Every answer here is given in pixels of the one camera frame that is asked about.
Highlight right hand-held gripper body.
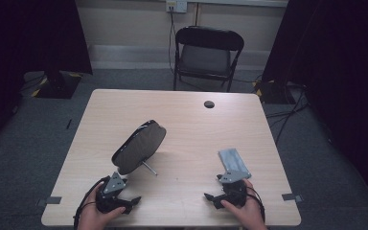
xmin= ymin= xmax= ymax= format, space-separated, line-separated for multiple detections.
xmin=218 ymin=170 xmax=252 ymax=209

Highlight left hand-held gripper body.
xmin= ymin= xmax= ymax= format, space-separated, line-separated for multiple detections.
xmin=95 ymin=172 xmax=132 ymax=215

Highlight grey cleaning cloth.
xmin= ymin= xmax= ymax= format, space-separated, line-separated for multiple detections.
xmin=218 ymin=148 xmax=252 ymax=180

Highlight person's left hand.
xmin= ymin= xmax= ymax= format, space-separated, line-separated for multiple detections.
xmin=78 ymin=182 xmax=127 ymax=230

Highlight person's right hand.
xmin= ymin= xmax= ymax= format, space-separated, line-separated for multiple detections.
xmin=219 ymin=178 xmax=268 ymax=230

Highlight grey tape strip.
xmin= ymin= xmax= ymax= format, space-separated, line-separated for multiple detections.
xmin=35 ymin=195 xmax=63 ymax=207
xmin=281 ymin=193 xmax=304 ymax=203

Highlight black stand base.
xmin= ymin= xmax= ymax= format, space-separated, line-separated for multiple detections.
xmin=31 ymin=70 xmax=82 ymax=100
xmin=253 ymin=79 xmax=297 ymax=105

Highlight black folding chair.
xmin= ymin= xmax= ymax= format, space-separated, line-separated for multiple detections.
xmin=172 ymin=25 xmax=245 ymax=93

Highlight dark curtain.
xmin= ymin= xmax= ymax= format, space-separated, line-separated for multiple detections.
xmin=261 ymin=0 xmax=368 ymax=213
xmin=0 ymin=0 xmax=93 ymax=151

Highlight black floor cables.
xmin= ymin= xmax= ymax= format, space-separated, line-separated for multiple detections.
xmin=264 ymin=85 xmax=311 ymax=146

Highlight black wall socket cable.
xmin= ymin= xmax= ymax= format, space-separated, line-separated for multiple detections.
xmin=168 ymin=11 xmax=178 ymax=77

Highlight white wall cable duct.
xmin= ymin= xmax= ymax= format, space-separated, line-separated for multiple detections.
xmin=186 ymin=0 xmax=289 ymax=9

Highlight white wall socket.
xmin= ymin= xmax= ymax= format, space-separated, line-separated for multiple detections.
xmin=165 ymin=0 xmax=188 ymax=14

